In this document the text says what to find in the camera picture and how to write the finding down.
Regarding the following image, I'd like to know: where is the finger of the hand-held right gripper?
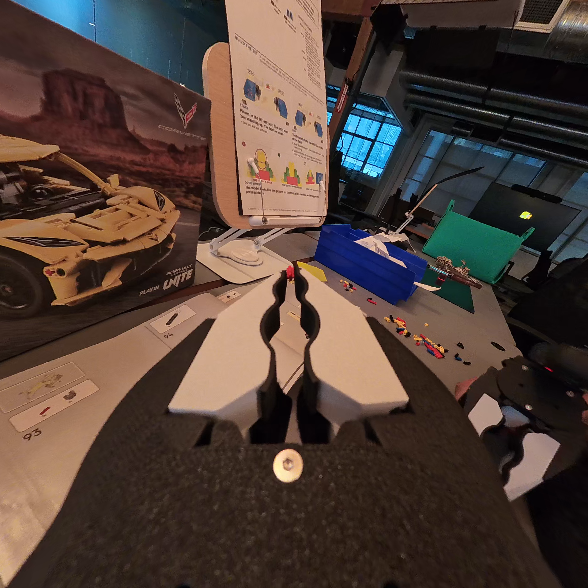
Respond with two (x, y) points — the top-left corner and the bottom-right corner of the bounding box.
(467, 394), (506, 438)
(502, 432), (562, 502)

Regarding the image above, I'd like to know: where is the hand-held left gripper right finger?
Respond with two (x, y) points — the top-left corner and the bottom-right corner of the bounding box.
(295, 267), (410, 431)

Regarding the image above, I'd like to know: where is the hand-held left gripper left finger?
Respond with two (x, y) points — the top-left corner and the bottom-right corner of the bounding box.
(168, 271), (288, 433)

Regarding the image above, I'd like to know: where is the grey desk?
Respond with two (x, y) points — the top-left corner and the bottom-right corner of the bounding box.
(0, 230), (524, 588)

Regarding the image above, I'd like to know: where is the scatter of colourful small pins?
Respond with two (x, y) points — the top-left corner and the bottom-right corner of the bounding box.
(340, 278), (474, 366)

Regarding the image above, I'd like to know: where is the black office chair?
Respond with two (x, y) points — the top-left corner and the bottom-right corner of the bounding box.
(505, 255), (588, 354)

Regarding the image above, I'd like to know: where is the blue plastic bin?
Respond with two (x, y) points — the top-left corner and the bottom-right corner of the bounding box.
(315, 224), (428, 305)

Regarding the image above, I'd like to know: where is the grey instruction booklet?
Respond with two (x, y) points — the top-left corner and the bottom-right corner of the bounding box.
(0, 285), (313, 584)

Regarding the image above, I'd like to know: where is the dark green mat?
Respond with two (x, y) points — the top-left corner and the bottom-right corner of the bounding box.
(422, 266), (476, 314)

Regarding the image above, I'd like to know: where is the crumpled white paper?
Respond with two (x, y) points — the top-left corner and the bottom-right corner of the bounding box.
(354, 233), (409, 269)

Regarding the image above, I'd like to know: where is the small toy ship model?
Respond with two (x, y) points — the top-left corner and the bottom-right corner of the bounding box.
(426, 255), (484, 290)

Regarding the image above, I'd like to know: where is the green plastic bin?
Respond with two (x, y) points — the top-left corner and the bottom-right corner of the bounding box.
(422, 199), (536, 285)

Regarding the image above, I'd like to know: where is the black monitor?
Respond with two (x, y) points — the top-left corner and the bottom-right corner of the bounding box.
(468, 181), (582, 254)

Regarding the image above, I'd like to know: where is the toy car box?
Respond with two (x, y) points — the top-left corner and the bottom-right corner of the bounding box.
(0, 0), (212, 364)

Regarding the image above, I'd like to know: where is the paned window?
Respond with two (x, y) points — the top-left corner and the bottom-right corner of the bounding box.
(336, 112), (403, 179)

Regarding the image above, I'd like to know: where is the printed instruction sheet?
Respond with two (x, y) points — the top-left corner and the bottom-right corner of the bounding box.
(224, 0), (329, 219)

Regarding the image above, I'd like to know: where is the white vent grille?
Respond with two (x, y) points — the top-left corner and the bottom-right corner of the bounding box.
(514, 0), (570, 33)

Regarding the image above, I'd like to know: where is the wooden post with red label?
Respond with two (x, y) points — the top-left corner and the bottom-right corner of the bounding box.
(327, 18), (375, 138)

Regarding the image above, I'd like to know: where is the silver ventilation duct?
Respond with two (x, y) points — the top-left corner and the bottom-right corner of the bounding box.
(546, 18), (588, 65)

